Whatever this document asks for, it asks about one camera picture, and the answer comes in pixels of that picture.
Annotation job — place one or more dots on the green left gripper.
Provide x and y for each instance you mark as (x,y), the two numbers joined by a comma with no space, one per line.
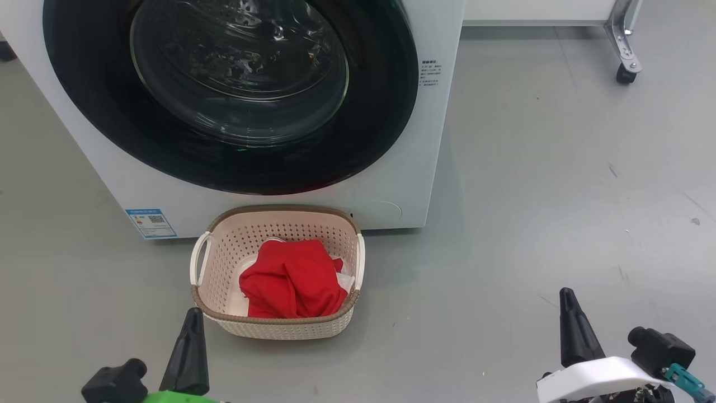
(179,398)

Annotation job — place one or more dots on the red and white garment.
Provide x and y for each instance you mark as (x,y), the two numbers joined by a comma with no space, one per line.
(291,280)

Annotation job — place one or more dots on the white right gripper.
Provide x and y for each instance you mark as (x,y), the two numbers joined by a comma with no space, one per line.
(593,378)

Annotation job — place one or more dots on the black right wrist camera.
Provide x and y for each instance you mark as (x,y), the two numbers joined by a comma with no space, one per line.
(665,350)

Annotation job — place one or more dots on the blue energy label sticker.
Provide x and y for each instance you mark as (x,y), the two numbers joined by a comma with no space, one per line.
(151,224)

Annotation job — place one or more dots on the white front-load washing machine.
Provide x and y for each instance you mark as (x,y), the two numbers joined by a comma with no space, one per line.
(425,168)

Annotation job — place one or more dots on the cream perforated laundry basket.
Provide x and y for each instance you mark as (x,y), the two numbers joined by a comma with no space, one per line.
(224,252)

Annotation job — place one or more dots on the round glass washing machine door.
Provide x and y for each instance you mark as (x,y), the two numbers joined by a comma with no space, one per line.
(240,73)

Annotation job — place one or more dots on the white table with caster leg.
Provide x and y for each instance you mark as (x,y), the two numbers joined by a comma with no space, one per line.
(622,45)

